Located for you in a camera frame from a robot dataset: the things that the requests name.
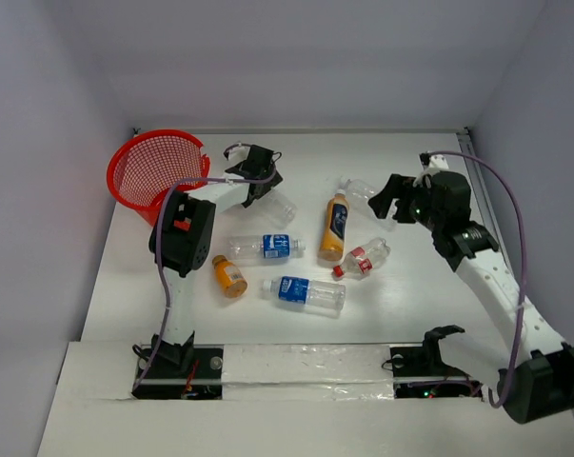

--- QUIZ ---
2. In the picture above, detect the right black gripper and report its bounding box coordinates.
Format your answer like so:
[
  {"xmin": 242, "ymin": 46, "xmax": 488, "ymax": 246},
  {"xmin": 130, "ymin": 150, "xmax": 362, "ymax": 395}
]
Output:
[{"xmin": 367, "ymin": 172, "xmax": 444, "ymax": 231}]

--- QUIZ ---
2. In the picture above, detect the clear unlabeled plastic bottle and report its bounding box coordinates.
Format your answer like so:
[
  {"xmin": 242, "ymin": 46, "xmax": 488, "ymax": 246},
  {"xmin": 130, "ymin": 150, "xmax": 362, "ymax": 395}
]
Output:
[{"xmin": 259, "ymin": 189, "xmax": 297, "ymax": 229}]

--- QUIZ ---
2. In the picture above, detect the large clear plastic bottle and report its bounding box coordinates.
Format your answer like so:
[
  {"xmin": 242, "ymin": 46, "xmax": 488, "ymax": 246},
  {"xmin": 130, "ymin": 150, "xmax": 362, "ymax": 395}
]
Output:
[{"xmin": 338, "ymin": 177, "xmax": 397, "ymax": 231}]

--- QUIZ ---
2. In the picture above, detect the tall orange juice bottle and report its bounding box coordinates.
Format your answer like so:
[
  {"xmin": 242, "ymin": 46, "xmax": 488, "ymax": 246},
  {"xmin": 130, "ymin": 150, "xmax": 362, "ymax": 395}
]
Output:
[{"xmin": 318, "ymin": 189, "xmax": 349, "ymax": 262}]

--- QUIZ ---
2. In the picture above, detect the blue label bottle front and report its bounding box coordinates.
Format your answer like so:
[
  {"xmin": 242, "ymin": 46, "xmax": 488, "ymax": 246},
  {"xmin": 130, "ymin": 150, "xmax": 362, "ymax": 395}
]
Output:
[{"xmin": 261, "ymin": 276, "xmax": 346, "ymax": 318}]

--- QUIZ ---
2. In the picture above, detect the blue label bottle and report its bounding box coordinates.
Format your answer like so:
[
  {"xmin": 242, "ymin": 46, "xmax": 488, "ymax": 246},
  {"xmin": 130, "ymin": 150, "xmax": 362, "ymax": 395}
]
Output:
[
  {"xmin": 261, "ymin": 276, "xmax": 346, "ymax": 318},
  {"xmin": 227, "ymin": 233, "xmax": 307, "ymax": 260}
]

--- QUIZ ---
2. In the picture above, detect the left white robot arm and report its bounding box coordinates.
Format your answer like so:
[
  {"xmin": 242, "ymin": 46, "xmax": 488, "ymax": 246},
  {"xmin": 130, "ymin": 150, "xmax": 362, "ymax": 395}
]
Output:
[{"xmin": 135, "ymin": 145, "xmax": 282, "ymax": 385}]

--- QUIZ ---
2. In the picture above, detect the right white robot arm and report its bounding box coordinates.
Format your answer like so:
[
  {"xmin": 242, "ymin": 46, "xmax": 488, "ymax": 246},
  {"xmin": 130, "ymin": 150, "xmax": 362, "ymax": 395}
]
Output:
[{"xmin": 368, "ymin": 170, "xmax": 574, "ymax": 424}]

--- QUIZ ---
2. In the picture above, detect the red mesh plastic bin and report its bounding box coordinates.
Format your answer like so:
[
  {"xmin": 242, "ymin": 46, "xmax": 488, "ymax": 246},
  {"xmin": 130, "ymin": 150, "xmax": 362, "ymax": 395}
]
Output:
[{"xmin": 106, "ymin": 129, "xmax": 210, "ymax": 226}]

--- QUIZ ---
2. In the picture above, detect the blue label bottle middle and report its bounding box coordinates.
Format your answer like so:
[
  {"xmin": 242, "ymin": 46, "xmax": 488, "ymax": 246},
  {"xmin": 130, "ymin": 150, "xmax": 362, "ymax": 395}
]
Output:
[{"xmin": 227, "ymin": 233, "xmax": 307, "ymax": 260}]

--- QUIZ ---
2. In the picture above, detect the crushed red label bottle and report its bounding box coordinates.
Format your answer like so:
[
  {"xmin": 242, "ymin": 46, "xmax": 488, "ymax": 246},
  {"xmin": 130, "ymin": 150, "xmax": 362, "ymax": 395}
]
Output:
[{"xmin": 333, "ymin": 237, "xmax": 390, "ymax": 279}]

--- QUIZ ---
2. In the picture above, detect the small orange juice bottle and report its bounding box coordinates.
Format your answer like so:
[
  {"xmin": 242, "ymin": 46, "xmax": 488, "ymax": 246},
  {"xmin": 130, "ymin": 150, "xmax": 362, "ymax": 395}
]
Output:
[{"xmin": 212, "ymin": 255, "xmax": 247, "ymax": 299}]

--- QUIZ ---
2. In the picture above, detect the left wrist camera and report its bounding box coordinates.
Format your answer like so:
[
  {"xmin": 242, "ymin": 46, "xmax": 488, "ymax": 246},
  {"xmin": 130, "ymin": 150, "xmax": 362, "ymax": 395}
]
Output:
[{"xmin": 223, "ymin": 142, "xmax": 250, "ymax": 164}]

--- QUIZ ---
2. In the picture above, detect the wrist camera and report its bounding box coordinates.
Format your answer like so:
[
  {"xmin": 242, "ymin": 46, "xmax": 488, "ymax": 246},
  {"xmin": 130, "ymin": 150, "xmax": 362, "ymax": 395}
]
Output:
[
  {"xmin": 414, "ymin": 151, "xmax": 449, "ymax": 187},
  {"xmin": 223, "ymin": 142, "xmax": 250, "ymax": 164}
]

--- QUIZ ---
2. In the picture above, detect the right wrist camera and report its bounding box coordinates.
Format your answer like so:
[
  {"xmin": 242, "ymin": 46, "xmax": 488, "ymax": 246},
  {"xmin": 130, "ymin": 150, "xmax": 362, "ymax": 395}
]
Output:
[{"xmin": 414, "ymin": 151, "xmax": 449, "ymax": 187}]

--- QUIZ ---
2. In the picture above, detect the aluminium rail right edge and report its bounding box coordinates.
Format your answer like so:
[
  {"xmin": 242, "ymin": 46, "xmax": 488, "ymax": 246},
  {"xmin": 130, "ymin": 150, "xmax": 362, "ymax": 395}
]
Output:
[{"xmin": 456, "ymin": 128, "xmax": 503, "ymax": 248}]

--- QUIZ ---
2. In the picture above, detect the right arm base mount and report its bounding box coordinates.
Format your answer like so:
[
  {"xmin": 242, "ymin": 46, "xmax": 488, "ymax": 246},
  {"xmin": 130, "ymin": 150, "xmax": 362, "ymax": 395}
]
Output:
[{"xmin": 382, "ymin": 325, "xmax": 483, "ymax": 400}]

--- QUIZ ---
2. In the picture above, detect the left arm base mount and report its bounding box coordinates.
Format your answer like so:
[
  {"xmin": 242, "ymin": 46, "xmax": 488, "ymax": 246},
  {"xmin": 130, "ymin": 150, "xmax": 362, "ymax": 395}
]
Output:
[{"xmin": 132, "ymin": 347, "xmax": 224, "ymax": 400}]

